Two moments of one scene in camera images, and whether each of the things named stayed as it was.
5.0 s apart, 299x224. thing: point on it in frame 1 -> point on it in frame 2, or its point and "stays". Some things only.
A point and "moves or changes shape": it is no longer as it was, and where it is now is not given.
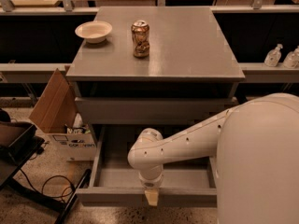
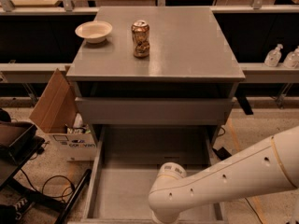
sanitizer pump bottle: (273, 56) stays
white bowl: (94, 32) stays
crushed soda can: (140, 34) stays
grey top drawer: (149, 110) stays
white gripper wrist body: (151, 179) -> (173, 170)
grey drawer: (115, 181) moves or changes shape
